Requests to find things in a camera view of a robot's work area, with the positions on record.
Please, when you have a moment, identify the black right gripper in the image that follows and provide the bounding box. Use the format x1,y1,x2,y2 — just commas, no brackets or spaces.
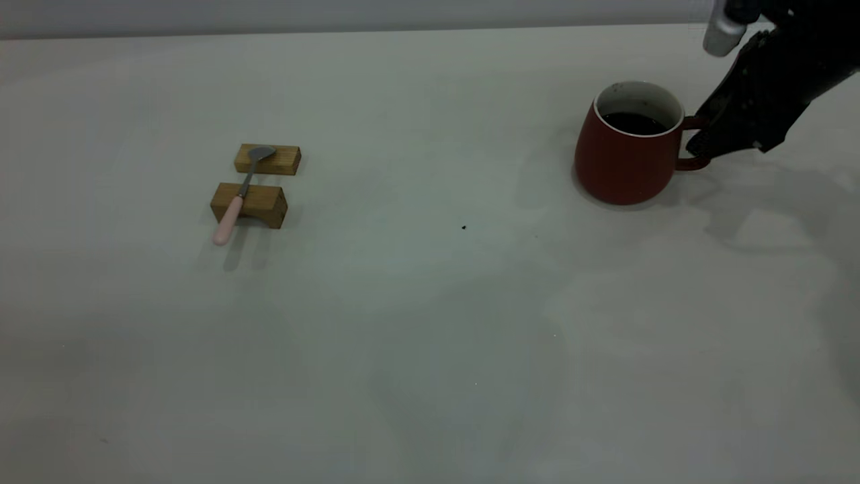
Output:
685,30,818,160

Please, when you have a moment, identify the red ceramic mug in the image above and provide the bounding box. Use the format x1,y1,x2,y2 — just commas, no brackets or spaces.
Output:
573,81,712,206

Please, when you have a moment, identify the pink handled metal spoon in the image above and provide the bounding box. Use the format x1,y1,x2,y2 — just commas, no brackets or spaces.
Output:
213,145,277,247

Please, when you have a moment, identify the flat wooden block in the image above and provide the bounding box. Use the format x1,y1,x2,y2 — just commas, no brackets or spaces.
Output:
234,143,302,177

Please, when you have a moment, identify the arched wooden block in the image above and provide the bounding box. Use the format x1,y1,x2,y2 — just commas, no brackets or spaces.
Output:
210,182,289,230

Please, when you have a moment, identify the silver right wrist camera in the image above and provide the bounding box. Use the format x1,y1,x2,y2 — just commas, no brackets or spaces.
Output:
703,0,748,58

